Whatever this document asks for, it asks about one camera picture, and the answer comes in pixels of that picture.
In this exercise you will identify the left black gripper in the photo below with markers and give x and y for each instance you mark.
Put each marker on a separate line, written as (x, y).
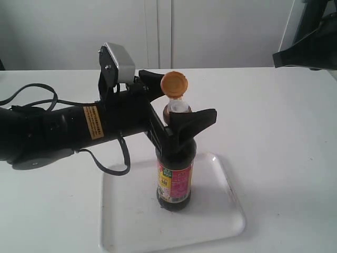
(130, 112)

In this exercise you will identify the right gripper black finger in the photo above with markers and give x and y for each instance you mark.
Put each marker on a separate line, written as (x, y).
(315, 51)

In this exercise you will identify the gold bottle cap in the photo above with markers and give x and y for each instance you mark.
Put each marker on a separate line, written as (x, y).
(174, 84)

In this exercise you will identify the dark soy sauce bottle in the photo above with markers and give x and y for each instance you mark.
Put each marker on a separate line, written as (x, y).
(175, 177)

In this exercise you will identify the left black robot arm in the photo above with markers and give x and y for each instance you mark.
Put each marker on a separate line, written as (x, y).
(32, 137)

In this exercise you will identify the black post in background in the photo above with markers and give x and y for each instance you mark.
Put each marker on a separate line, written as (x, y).
(314, 11)

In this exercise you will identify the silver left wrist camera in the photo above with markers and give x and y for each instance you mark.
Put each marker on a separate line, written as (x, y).
(116, 64)

